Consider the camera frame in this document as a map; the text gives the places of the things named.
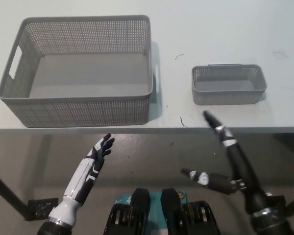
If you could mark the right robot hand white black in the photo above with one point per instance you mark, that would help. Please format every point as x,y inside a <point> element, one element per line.
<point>240,166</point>

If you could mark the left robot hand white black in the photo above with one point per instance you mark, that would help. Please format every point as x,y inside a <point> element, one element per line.
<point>88,171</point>

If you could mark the large grey perforated basket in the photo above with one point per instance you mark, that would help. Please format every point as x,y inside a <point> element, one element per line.
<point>88,73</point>

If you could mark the small grey perforated basket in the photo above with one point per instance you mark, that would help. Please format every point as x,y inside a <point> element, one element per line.
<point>225,96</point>

